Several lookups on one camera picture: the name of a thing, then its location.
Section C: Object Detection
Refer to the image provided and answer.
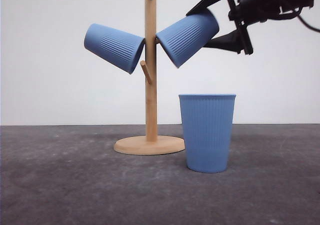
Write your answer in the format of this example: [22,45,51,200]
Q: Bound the black image-right gripper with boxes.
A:
[186,0,314,55]

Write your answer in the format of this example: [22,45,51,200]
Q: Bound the blue ribbed cup front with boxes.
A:
[178,93,236,174]

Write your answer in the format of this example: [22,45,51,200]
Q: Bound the wooden mug tree stand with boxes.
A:
[113,0,184,156]

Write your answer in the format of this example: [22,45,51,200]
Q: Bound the black cable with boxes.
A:
[297,6,320,33]

